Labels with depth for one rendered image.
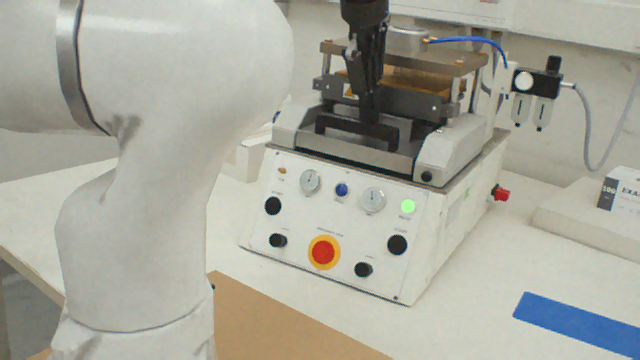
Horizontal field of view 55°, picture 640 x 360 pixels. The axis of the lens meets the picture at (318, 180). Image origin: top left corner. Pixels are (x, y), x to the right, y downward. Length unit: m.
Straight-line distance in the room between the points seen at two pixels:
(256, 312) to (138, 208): 0.35
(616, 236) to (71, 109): 1.12
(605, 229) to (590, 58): 0.47
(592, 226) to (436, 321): 0.49
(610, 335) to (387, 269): 0.36
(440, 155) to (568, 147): 0.72
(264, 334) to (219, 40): 0.40
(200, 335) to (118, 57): 0.23
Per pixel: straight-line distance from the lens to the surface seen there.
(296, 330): 0.72
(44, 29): 0.42
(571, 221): 1.38
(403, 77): 1.18
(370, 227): 1.03
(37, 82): 0.43
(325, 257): 1.05
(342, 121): 1.04
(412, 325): 0.98
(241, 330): 0.72
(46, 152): 2.48
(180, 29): 0.39
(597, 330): 1.09
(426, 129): 1.11
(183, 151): 0.41
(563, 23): 1.61
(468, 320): 1.02
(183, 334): 0.50
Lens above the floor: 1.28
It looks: 21 degrees down
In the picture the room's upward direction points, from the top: 5 degrees clockwise
